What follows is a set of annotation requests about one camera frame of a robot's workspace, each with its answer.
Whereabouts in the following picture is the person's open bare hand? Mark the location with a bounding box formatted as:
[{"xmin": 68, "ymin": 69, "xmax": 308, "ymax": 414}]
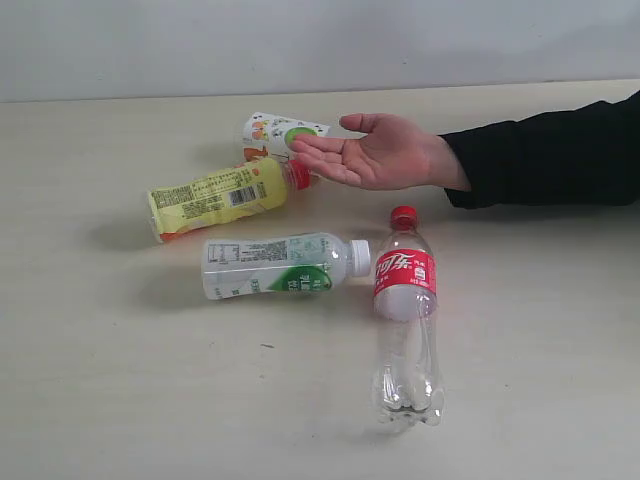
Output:
[{"xmin": 291, "ymin": 113, "xmax": 471, "ymax": 191}]

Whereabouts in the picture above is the white pear label bottle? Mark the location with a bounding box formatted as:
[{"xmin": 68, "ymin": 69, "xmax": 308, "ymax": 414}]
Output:
[{"xmin": 239, "ymin": 112, "xmax": 330, "ymax": 163}]

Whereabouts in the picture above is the green label white cap bottle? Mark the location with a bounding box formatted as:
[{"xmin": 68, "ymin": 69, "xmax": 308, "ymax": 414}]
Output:
[{"xmin": 201, "ymin": 233, "xmax": 372, "ymax": 300}]

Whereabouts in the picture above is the yellow label red cap bottle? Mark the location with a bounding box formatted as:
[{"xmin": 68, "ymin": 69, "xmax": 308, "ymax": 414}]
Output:
[{"xmin": 146, "ymin": 157, "xmax": 312, "ymax": 243}]

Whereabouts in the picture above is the red label cola bottle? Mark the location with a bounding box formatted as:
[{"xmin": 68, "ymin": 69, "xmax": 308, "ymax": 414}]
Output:
[{"xmin": 373, "ymin": 206, "xmax": 444, "ymax": 430}]

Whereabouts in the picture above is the black sleeved forearm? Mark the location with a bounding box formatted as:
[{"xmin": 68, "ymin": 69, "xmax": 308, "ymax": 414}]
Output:
[{"xmin": 444, "ymin": 94, "xmax": 639, "ymax": 209}]

